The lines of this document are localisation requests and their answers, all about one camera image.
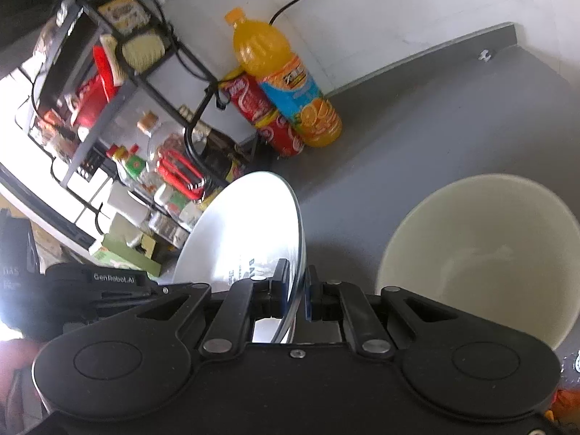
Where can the green label sauce bottle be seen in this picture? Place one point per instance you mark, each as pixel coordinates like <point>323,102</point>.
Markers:
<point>131,165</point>

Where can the green cardboard box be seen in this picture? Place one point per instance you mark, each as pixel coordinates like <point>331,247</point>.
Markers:
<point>127,251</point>

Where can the white plastic container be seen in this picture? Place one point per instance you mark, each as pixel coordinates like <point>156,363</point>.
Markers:
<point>124,204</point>

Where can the red cola bottle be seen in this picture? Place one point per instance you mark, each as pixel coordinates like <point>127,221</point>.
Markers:
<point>272,122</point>

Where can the pale noodle block packet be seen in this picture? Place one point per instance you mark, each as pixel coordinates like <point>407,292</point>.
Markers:
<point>142,50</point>

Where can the white ribbed bowl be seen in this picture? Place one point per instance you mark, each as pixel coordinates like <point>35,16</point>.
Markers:
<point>475,235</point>

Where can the glass jar red clasps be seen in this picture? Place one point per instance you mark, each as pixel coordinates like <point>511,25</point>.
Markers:
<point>179,167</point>

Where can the white plate blue lettered print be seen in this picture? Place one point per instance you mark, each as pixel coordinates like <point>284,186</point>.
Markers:
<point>244,222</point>

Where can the yellow white food packet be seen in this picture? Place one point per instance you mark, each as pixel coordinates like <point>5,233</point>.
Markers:
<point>123,12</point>

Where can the small white clip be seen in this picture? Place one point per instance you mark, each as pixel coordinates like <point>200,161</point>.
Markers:
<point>485,54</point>

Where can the orange juice bottle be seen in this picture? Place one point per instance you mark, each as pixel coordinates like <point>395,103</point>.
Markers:
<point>281,81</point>

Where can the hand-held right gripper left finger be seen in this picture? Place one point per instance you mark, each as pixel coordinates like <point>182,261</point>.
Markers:
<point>282,283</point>

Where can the glass bottle cork stopper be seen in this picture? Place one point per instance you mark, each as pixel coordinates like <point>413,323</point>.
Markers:
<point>147,127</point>

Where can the red snack bag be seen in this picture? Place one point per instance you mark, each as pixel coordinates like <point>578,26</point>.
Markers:
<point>93,95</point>

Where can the orange object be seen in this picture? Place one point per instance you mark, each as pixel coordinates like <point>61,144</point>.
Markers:
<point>566,398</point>

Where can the dark bottle yellow label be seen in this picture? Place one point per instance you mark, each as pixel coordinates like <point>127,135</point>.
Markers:
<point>220,152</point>

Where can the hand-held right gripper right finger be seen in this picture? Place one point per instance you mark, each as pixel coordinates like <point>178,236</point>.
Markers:
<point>311,294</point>

